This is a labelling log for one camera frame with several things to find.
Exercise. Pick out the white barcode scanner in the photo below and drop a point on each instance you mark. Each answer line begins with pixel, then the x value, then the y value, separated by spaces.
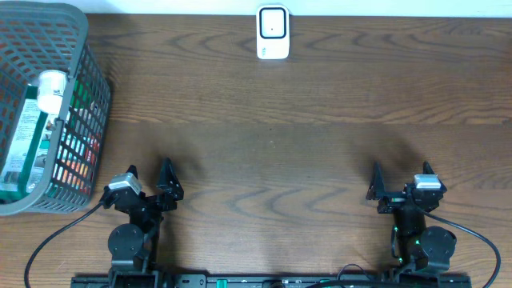
pixel 273 32

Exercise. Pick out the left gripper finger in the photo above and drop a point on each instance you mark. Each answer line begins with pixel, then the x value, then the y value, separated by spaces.
pixel 132 172
pixel 168 181

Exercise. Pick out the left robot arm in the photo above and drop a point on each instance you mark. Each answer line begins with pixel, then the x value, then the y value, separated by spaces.
pixel 134 245

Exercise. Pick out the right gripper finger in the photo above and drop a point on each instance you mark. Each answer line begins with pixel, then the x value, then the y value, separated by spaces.
pixel 376 188
pixel 426 168

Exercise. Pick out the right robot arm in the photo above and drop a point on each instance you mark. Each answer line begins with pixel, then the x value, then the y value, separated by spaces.
pixel 423 251

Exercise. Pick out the white plastic bottle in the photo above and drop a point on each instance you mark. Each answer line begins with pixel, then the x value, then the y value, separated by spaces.
pixel 51 87

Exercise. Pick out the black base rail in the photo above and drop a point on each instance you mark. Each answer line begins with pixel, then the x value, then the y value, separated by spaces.
pixel 283 281

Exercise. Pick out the grey plastic mesh basket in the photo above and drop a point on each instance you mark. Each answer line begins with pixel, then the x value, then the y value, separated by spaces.
pixel 36 37

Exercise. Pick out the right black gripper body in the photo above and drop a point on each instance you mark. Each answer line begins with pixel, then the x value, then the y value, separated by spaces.
pixel 392 201

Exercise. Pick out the green white instruction package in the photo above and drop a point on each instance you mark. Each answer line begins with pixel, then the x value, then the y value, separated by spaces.
pixel 27 155

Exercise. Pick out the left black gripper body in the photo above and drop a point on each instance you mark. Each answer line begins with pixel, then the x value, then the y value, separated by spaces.
pixel 158 209

